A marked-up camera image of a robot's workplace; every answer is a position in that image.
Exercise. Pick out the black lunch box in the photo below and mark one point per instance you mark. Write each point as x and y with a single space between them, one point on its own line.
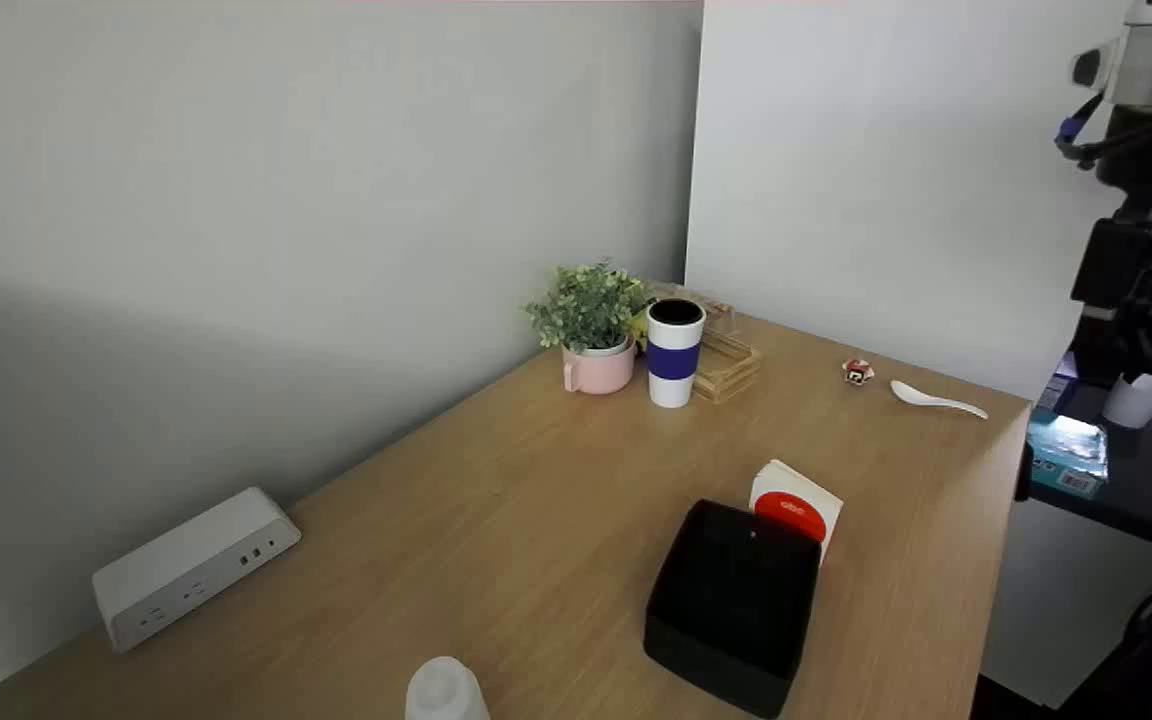
731 607

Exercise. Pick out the white power strip box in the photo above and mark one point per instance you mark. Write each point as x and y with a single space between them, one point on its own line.
193 560

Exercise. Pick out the blue tissue box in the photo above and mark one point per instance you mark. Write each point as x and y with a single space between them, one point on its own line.
1071 455

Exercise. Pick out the green plant pink pot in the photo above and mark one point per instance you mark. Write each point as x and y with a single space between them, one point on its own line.
589 314

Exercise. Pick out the white cup blue band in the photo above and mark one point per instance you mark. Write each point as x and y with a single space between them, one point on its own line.
673 351

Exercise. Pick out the wooden slat tray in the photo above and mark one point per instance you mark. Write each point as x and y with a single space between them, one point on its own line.
727 364

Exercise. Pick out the small red white toy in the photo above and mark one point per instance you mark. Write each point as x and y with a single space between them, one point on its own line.
858 371

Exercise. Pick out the white plastic spoon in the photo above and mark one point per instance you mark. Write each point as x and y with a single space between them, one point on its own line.
915 399

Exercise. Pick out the white squeeze bottle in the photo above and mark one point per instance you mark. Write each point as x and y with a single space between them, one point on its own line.
447 688

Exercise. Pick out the white paper cup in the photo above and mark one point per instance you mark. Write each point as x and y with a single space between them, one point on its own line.
1131 403

